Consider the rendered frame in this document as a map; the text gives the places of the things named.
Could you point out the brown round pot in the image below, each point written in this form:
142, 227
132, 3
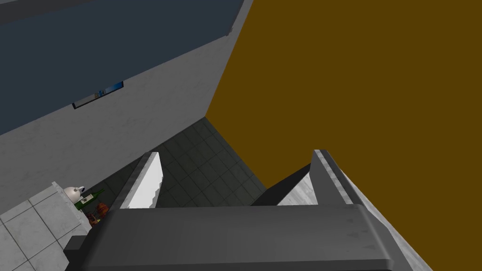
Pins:
101, 209

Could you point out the green bottle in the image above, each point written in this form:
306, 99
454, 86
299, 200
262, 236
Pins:
87, 199

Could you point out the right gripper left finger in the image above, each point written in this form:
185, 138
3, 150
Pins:
145, 186

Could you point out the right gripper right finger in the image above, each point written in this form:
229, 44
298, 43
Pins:
328, 180

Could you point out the dark framed wall picture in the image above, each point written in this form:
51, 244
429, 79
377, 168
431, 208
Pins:
98, 94

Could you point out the white teapot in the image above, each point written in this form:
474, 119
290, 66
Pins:
73, 192

